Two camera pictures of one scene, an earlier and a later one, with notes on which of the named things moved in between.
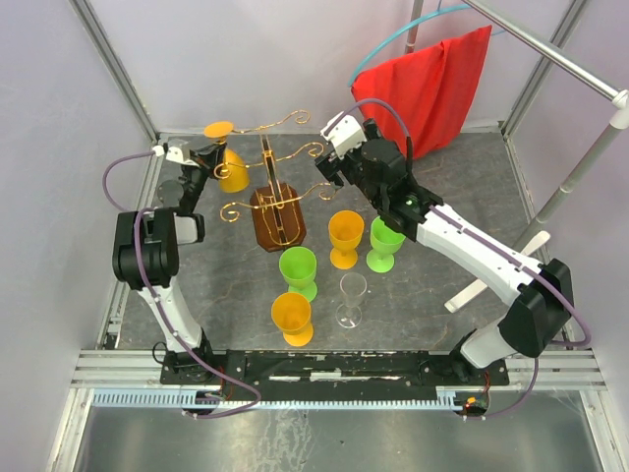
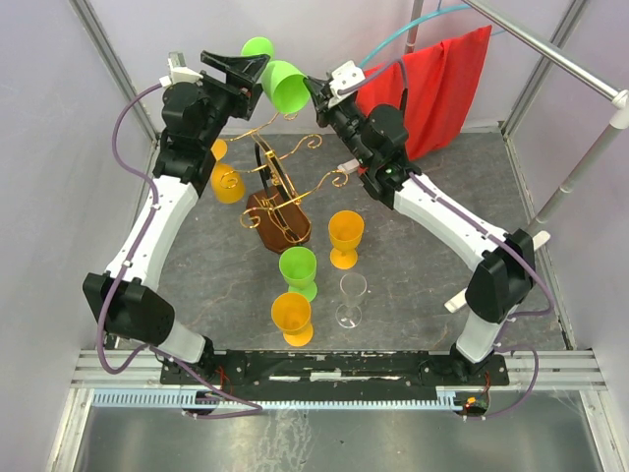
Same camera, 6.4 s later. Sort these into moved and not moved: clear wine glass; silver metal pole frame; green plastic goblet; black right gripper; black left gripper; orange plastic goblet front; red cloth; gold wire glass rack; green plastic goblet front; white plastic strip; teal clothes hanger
Moved: green plastic goblet; black right gripper; black left gripper; gold wire glass rack
Not moved: white plastic strip; teal clothes hanger; orange plastic goblet front; green plastic goblet front; silver metal pole frame; clear wine glass; red cloth
